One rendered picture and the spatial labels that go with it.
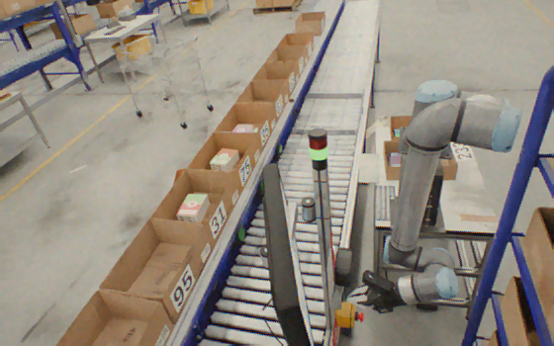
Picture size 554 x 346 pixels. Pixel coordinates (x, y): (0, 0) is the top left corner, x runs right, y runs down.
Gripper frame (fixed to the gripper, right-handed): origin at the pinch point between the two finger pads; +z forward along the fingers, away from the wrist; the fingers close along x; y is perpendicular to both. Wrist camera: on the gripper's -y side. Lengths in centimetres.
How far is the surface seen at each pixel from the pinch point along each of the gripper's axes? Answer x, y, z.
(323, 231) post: -0.8, -33.2, -10.9
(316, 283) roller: 19.6, 10.1, 25.5
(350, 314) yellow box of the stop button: -1.7, 7.6, 3.5
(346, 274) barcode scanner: 1.2, -10.5, -5.3
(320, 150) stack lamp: -2, -61, -28
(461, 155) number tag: 109, 34, -40
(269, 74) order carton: 215, -44, 80
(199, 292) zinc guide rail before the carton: -4, -25, 56
